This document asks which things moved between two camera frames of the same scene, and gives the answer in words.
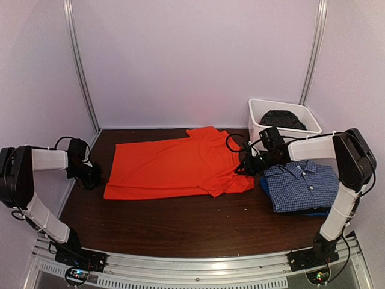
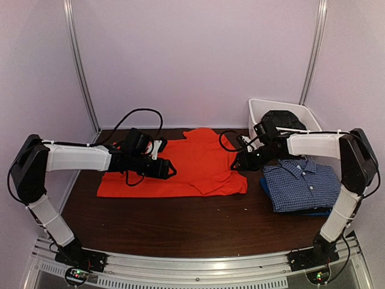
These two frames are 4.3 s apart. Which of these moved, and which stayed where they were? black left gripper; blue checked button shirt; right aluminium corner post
Moved: black left gripper
Stayed: right aluminium corner post; blue checked button shirt
